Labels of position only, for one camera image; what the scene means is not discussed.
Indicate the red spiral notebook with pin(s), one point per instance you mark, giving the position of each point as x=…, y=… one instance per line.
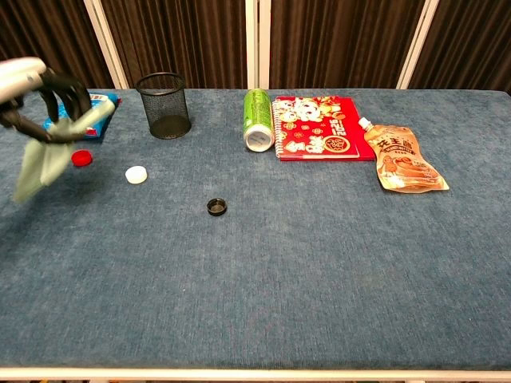
x=319, y=129

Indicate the black mesh pen holder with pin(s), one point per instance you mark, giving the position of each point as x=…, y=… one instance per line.
x=165, y=109

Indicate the blue snack bag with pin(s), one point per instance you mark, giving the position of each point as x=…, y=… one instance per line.
x=101, y=119

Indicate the dark brown pleated curtain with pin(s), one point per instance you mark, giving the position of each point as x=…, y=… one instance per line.
x=191, y=40

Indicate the brown spouted sauce pouch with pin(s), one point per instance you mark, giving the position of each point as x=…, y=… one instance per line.
x=403, y=159

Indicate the green beverage can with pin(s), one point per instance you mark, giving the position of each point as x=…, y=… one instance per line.
x=257, y=119

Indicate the black bottle cap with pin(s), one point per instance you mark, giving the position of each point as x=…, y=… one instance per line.
x=217, y=207

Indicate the white bottle cap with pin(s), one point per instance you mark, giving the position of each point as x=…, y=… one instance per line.
x=135, y=174

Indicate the red bottle cap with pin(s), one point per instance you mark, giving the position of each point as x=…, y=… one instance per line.
x=82, y=158

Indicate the white screen frame post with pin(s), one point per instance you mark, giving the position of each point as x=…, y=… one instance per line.
x=257, y=44
x=105, y=44
x=417, y=44

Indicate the blue fabric table cover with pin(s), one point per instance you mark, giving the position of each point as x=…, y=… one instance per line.
x=255, y=259

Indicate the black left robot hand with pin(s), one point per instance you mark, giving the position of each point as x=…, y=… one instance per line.
x=60, y=85

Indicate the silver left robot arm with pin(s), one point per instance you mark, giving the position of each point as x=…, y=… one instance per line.
x=18, y=77

